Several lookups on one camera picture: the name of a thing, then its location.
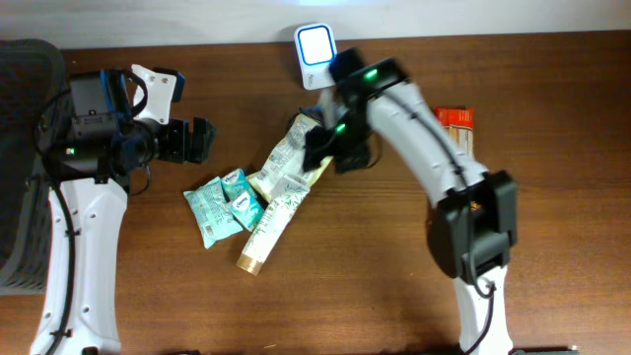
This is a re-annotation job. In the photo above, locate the orange pasta bag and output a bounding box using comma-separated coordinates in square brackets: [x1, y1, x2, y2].
[432, 106, 474, 158]

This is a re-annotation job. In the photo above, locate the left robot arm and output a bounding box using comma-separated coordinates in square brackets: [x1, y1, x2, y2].
[30, 64, 216, 354]

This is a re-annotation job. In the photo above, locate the white Pantene tube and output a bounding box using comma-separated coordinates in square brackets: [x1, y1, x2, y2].
[236, 176, 310, 276]

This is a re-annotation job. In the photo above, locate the grey plastic mesh basket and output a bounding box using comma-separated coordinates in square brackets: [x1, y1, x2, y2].
[1, 39, 65, 296]

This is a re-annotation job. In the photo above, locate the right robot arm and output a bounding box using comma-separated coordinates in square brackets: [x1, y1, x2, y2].
[303, 48, 518, 354]

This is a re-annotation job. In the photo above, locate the cream snack bag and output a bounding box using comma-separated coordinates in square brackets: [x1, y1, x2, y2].
[247, 113, 332, 202]

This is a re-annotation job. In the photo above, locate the teal tissue pack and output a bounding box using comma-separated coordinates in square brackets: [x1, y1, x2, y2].
[221, 168, 255, 201]
[229, 190, 264, 232]

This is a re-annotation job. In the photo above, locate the light teal wipes packet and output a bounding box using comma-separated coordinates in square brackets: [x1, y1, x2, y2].
[183, 177, 244, 249]

